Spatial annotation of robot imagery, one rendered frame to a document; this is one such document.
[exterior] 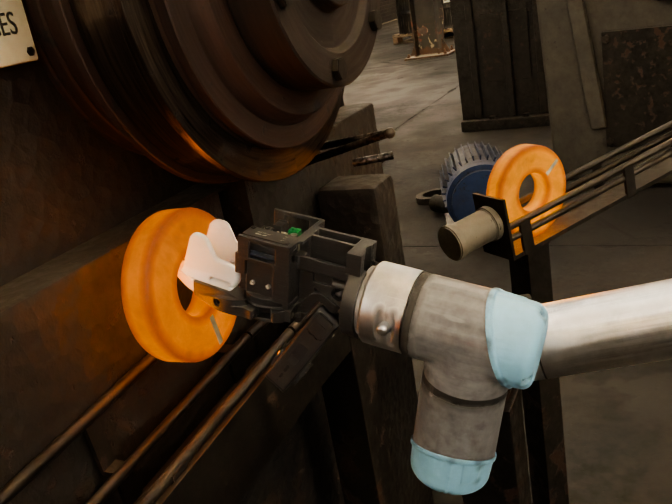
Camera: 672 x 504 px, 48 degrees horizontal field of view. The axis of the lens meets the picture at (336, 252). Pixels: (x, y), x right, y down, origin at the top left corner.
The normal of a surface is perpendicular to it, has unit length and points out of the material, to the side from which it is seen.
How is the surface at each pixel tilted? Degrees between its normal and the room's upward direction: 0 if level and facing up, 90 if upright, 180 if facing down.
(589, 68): 90
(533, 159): 90
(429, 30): 90
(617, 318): 47
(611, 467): 0
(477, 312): 40
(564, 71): 90
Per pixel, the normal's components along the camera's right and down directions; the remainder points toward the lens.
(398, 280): -0.11, -0.65
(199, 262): -0.46, 0.37
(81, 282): 0.90, 0.00
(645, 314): -0.40, -0.36
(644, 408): -0.17, -0.93
